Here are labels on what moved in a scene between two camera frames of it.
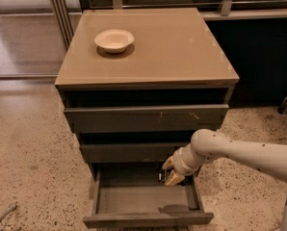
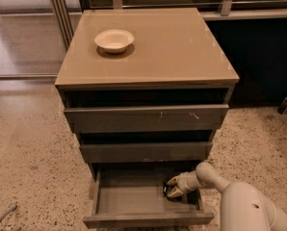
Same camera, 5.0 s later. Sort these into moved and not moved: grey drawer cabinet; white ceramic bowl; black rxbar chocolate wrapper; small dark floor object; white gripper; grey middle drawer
Moved: black rxbar chocolate wrapper; white gripper
Not moved: grey middle drawer; white ceramic bowl; grey drawer cabinet; small dark floor object
